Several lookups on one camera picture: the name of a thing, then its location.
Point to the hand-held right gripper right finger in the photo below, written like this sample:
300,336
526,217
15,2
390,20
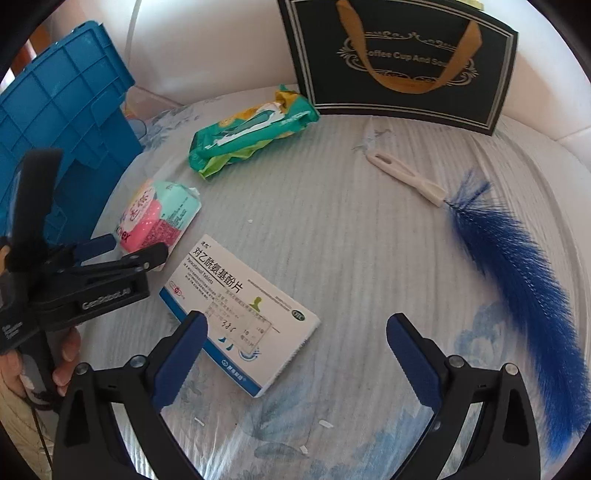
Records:
411,364

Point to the blue plastic crate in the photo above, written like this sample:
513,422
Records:
69,115

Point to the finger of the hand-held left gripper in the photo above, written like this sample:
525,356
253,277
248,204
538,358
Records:
143,258
97,244

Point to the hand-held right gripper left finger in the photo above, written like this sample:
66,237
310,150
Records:
180,360

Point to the white and blue medicine box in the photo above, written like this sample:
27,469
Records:
249,300

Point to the person's left forearm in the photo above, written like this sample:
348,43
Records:
18,424

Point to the black gift bag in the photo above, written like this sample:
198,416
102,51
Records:
415,106

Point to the green wipes packet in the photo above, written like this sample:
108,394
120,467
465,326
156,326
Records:
231,147

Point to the pink and teal tissue packet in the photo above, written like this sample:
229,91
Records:
157,217

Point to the pale blue printed bed sheet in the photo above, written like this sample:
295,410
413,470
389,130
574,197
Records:
346,230

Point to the blue bristle brush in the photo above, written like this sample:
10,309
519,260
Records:
508,258

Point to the person's left hand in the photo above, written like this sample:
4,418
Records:
67,355

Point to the yellow sticky note pad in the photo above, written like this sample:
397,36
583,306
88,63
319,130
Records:
475,3

